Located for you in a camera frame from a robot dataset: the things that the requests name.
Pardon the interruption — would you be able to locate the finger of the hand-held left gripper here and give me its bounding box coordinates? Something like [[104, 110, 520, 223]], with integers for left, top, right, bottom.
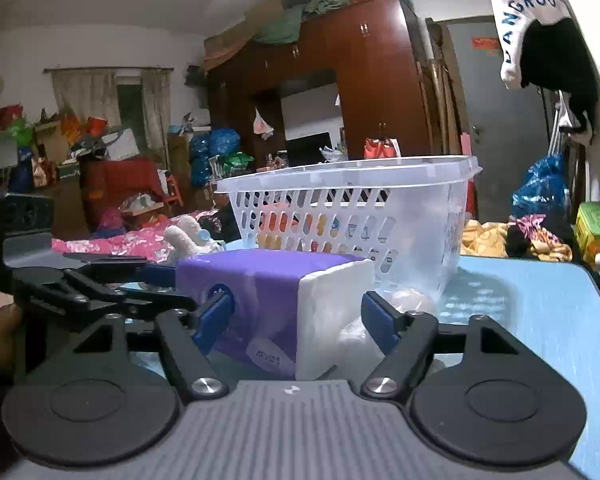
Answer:
[[62, 254, 181, 288], [11, 267, 197, 322]]

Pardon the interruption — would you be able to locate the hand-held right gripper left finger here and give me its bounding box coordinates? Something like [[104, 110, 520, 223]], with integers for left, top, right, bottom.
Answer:
[[72, 287, 236, 402]]

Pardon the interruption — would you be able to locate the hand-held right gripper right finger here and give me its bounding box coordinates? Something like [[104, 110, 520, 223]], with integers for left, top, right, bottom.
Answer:
[[361, 290, 526, 400]]

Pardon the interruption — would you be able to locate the purple tissue pack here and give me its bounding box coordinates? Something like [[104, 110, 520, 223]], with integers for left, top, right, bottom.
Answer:
[[175, 250, 377, 382]]

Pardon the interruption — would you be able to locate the person's left hand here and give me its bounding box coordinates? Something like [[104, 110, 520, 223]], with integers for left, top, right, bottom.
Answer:
[[0, 304, 27, 381]]

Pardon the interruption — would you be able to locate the clear plastic bag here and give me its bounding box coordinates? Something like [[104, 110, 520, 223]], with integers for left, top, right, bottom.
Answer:
[[337, 286, 438, 378]]

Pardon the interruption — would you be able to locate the white plush toy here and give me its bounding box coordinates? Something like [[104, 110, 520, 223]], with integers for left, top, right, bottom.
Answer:
[[164, 214, 227, 267]]

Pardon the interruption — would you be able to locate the pink printed blanket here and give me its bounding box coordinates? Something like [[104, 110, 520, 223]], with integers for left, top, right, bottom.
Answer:
[[51, 212, 181, 263]]

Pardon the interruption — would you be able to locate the red cloth covered cabinet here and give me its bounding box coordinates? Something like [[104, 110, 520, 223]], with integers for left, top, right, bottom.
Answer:
[[79, 156, 167, 221]]

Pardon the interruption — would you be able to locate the white plastic basket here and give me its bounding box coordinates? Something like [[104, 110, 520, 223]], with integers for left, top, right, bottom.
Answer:
[[215, 155, 483, 306]]

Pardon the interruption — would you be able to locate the pile of blue bags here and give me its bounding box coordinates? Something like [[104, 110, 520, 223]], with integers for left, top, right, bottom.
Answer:
[[189, 128, 243, 188]]

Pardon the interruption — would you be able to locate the yellow patterned cloth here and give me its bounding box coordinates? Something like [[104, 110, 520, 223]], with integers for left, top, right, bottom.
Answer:
[[460, 219, 573, 262]]

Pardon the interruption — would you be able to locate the beige window curtain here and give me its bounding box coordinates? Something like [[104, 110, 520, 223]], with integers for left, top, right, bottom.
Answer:
[[44, 66, 173, 158]]

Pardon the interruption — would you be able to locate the white hanging plastic bag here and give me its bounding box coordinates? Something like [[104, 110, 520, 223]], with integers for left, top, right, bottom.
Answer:
[[252, 108, 276, 141]]

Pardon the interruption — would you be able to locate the black monitor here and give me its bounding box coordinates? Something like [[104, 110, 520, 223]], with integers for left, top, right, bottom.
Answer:
[[286, 132, 334, 167]]

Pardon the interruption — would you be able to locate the blue plastic bag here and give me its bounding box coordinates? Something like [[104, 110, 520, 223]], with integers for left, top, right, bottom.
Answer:
[[511, 154, 572, 222]]

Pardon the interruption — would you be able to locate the grey door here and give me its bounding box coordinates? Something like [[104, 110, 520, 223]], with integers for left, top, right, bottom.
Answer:
[[447, 19, 553, 223]]

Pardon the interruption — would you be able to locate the brown wooden wardrobe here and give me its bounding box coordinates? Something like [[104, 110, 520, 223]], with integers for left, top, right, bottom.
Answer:
[[202, 0, 438, 181]]

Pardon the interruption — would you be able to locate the green cloth bundle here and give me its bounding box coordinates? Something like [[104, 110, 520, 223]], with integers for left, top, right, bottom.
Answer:
[[252, 0, 363, 46]]

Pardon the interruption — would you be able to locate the black hanging garment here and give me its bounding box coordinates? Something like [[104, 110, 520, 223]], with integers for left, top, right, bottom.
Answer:
[[519, 17, 600, 133]]

